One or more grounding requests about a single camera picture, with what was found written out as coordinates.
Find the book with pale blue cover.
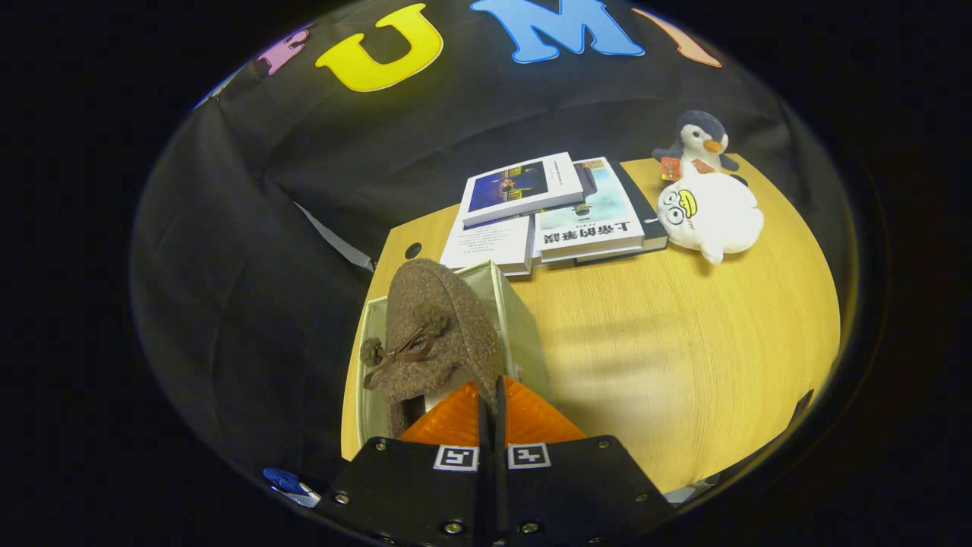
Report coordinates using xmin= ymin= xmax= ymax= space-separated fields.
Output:
xmin=534 ymin=157 xmax=645 ymax=261

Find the dark cover book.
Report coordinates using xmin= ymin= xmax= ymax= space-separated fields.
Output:
xmin=577 ymin=160 xmax=669 ymax=264

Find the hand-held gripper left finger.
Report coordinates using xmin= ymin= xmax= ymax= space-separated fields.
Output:
xmin=315 ymin=380 xmax=491 ymax=547

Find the white cover book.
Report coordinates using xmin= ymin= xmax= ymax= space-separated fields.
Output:
xmin=439 ymin=213 xmax=535 ymax=276

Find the green fabric storage box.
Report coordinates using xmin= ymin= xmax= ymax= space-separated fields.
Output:
xmin=355 ymin=261 xmax=554 ymax=445

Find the book with blue night cover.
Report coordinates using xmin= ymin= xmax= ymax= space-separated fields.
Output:
xmin=459 ymin=152 xmax=585 ymax=227

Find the brown fuzzy shoe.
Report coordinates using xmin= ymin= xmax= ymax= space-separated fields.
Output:
xmin=361 ymin=258 xmax=506 ymax=438

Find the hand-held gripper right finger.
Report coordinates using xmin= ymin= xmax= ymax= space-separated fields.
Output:
xmin=495 ymin=376 xmax=677 ymax=547

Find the white seal plush toy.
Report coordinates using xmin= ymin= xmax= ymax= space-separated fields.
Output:
xmin=657 ymin=169 xmax=765 ymax=264

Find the black backdrop cloth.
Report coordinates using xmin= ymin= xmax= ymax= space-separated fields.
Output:
xmin=129 ymin=0 xmax=859 ymax=487

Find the grey penguin plush toy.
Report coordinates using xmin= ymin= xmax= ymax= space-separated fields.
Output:
xmin=653 ymin=110 xmax=740 ymax=182

